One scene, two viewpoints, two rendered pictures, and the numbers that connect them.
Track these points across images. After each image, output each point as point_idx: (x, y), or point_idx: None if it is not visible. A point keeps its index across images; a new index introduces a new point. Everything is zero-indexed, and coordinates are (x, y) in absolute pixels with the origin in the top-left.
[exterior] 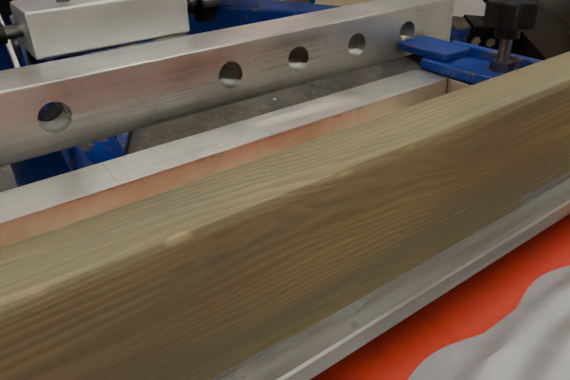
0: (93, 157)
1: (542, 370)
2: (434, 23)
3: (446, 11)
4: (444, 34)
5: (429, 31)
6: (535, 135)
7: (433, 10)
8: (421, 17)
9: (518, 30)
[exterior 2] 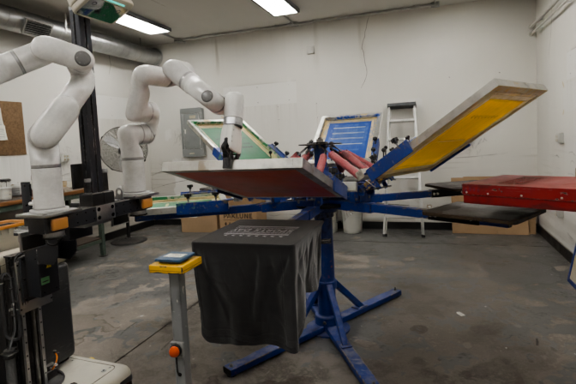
0: (301, 212)
1: None
2: (350, 185)
3: (353, 183)
4: (353, 188)
5: (349, 187)
6: None
7: (350, 183)
8: (346, 183)
9: (339, 178)
